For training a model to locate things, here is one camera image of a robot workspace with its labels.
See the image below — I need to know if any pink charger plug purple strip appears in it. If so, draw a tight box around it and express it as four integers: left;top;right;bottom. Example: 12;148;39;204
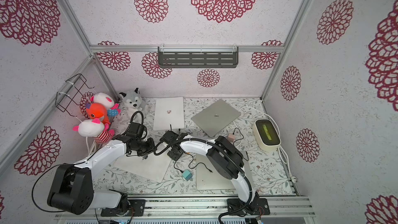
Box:
227;134;236;143

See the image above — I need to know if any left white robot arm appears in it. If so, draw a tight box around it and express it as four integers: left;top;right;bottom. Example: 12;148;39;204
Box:
47;123;154;215

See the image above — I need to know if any orange fox plush toy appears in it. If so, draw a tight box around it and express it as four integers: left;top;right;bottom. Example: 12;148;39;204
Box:
85;103;110;124

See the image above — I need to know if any silver laptop front right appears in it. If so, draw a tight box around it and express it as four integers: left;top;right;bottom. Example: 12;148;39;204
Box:
195;150;249;191

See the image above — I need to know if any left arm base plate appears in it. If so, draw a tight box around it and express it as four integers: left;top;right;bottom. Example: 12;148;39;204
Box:
100;199;146;217

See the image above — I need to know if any silver laptop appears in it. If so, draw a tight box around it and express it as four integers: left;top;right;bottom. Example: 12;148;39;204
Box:
195;150;249;191
191;100;241;137

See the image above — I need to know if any white laptop back left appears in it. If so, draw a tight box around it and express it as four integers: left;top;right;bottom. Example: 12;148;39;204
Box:
153;97;184;131

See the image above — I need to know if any grey husky plush toy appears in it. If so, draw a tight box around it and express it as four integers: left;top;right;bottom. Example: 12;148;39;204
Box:
119;88;149;119

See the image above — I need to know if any black wire basket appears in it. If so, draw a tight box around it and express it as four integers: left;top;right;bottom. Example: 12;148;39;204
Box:
54;73;95;118

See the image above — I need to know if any white pink plush top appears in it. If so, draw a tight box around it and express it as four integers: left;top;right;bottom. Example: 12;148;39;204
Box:
90;93;119;110

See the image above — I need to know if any teal charger plug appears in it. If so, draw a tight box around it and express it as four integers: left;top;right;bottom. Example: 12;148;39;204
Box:
182;170;193;181

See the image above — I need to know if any floral table mat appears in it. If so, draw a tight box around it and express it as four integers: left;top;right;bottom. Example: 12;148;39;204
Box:
93;98;294;196

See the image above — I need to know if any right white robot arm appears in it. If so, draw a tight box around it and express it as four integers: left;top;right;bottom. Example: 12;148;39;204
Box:
153;131;255;205

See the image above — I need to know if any white laptop front left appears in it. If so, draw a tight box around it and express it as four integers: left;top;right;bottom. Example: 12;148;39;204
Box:
114;154;171;183

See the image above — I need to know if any silver laptop back right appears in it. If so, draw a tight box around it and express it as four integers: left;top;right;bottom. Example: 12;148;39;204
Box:
191;100;241;137

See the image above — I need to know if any white laptop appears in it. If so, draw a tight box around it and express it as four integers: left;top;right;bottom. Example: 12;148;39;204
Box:
114;154;171;183
153;97;184;131

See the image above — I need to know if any aluminium front rail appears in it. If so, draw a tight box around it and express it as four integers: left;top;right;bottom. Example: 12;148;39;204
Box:
54;195;316;223

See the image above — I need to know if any white power cable right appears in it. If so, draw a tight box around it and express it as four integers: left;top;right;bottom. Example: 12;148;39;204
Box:
231;105;297;184

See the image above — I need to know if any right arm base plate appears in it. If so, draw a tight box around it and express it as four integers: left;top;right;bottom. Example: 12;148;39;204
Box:
227;198;271;216

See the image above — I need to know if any white pink plush striped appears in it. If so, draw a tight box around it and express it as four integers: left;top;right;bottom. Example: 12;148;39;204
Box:
73;118;115;145

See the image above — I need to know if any grey metal wall shelf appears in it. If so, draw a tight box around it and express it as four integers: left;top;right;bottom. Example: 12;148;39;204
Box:
158;46;239;68

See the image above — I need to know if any cream box green display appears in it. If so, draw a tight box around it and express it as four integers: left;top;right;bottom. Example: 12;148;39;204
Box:
252;119;281;152

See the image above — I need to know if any black charger cable front laptop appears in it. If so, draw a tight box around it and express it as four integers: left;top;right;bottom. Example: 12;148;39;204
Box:
172;152;214;175

